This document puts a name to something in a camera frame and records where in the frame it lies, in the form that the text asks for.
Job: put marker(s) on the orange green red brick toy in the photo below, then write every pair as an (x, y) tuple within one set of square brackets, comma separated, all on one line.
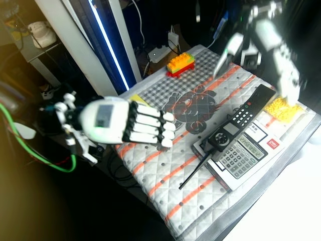
[(180, 62)]

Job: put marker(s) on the black white shoe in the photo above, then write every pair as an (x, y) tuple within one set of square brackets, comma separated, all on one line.
[(50, 91)]

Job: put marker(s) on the bag of yellow beads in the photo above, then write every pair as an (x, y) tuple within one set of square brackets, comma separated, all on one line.
[(282, 110)]

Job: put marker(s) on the white plug adapter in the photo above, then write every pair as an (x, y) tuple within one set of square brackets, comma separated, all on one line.
[(173, 38)]

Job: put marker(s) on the calculator box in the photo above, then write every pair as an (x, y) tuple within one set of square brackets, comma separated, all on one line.
[(248, 157)]

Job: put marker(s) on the grey quilt with bear print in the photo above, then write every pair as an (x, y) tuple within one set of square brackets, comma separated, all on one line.
[(175, 165)]

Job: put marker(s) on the white pillar with light strip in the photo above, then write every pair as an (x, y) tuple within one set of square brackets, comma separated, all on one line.
[(82, 50)]

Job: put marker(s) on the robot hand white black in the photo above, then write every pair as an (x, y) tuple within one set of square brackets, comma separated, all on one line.
[(269, 35), (107, 120)]

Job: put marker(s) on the yellow block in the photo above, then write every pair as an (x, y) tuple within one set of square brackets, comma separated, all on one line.
[(139, 100)]

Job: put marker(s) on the large black toy phone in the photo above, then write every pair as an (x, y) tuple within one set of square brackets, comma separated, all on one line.
[(240, 115)]

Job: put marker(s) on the white power strip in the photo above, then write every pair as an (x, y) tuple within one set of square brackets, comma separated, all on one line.
[(159, 54)]

